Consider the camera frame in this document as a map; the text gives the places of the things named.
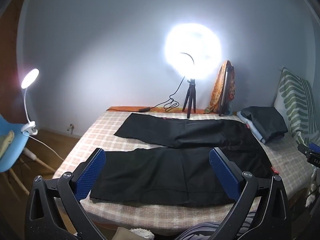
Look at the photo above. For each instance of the checkered bed blanket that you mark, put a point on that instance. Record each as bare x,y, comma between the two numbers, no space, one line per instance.
100,135

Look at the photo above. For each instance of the yellow cloth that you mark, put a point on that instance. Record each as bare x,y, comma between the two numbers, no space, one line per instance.
6,142

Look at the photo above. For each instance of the blue chair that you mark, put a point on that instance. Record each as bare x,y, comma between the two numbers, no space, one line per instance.
20,150

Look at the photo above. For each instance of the small black tripod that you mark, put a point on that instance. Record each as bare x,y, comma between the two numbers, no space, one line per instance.
189,97

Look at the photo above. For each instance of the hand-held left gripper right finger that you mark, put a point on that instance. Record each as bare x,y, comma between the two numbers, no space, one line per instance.
222,172

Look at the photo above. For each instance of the black pants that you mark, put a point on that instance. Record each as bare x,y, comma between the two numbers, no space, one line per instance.
162,175

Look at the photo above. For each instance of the beige cloth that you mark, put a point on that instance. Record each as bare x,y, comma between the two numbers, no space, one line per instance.
125,233

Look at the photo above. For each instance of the brown wooden door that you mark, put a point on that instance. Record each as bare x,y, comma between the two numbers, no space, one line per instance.
10,42

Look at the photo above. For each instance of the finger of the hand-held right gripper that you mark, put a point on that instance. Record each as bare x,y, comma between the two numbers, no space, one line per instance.
303,150

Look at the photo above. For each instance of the small wall fixture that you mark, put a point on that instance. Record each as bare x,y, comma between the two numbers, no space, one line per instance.
71,128

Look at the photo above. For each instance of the light blue folded cloth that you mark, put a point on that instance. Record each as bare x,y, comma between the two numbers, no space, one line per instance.
256,133

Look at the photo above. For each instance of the dark folded garment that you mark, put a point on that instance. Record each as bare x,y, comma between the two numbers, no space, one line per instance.
267,125

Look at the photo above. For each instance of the green striped pillow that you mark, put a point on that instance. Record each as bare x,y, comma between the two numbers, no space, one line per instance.
295,97

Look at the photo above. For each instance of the person's striped clothing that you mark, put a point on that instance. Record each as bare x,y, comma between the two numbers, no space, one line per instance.
200,230

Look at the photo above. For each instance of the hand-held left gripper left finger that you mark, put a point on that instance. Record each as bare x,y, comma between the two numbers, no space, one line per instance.
91,172

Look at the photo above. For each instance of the silver folded tripod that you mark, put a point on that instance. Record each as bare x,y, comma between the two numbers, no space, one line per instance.
223,92

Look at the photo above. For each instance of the white clip lamp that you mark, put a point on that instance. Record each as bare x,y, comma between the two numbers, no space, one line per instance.
30,77

